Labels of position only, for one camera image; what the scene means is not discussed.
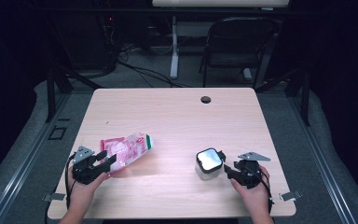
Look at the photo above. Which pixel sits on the black metal stand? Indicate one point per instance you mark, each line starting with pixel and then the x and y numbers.
pixel 304 93
pixel 51 93

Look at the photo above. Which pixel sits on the grey metal table bracket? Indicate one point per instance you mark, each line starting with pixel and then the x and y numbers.
pixel 290 195
pixel 54 196

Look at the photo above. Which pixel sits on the aluminium floor rail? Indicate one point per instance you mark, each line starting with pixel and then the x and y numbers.
pixel 320 165
pixel 24 165

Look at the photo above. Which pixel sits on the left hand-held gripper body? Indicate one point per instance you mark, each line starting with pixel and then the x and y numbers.
pixel 85 169

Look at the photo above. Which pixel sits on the clear jar with black lid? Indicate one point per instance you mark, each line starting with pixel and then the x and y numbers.
pixel 209 161

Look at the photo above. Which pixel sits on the white desk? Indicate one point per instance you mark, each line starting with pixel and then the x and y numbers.
pixel 174 46

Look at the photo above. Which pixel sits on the person's right hand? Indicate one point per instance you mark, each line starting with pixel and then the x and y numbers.
pixel 254 197

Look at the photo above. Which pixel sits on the dark equipment with red light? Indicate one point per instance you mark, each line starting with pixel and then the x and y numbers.
pixel 108 40

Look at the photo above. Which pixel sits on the person's left hand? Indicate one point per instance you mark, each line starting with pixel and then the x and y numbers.
pixel 82 194

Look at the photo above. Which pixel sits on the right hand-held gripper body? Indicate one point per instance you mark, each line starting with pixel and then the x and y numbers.
pixel 248 174

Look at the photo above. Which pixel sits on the red and white plastic bag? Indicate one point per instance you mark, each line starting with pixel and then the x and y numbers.
pixel 127 151

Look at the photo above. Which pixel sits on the black folding chair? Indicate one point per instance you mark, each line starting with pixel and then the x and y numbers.
pixel 239 40

